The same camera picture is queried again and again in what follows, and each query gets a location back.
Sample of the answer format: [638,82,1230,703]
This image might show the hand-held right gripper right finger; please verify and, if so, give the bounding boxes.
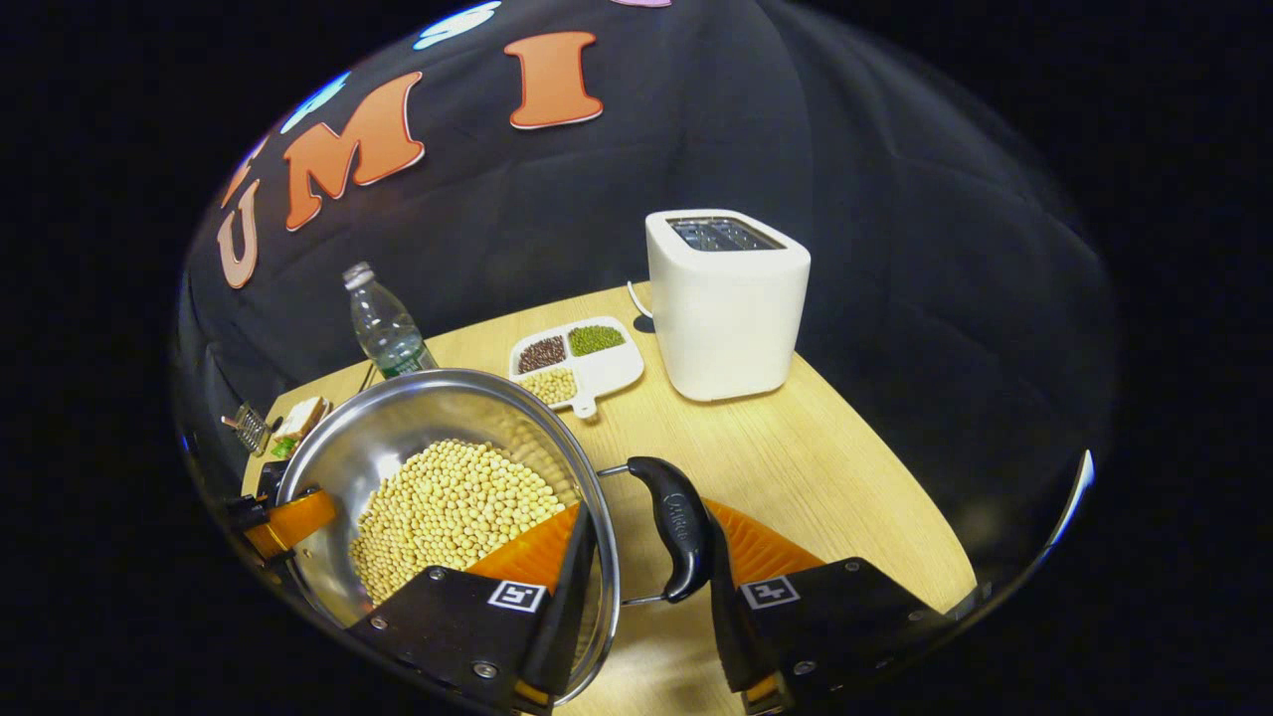
[696,496,958,716]

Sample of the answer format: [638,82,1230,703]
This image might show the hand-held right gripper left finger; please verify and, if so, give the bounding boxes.
[342,501,604,716]

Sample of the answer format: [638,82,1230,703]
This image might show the stainless steel pot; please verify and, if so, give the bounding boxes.
[273,367,717,708]

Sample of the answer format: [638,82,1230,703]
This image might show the sandwich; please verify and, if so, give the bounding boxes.
[273,396,330,444]

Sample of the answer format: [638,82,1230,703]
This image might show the clear plastic water bottle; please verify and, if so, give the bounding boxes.
[342,261,440,382]

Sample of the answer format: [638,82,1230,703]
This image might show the small pile of soybeans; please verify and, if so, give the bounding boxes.
[521,367,579,406]

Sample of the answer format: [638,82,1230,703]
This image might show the white divided dish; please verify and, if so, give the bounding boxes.
[507,315,646,420]

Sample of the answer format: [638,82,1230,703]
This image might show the pile of red beans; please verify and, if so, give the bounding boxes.
[517,335,568,375]

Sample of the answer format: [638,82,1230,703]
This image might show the pile of green beans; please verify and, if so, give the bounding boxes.
[568,324,628,357]

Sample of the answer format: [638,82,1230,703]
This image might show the white toaster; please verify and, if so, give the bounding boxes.
[643,208,813,403]

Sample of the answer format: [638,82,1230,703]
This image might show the black backdrop cloth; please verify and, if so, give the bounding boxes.
[174,0,1120,598]

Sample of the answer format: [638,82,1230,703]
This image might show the wire mesh holder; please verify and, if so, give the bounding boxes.
[220,402,273,457]

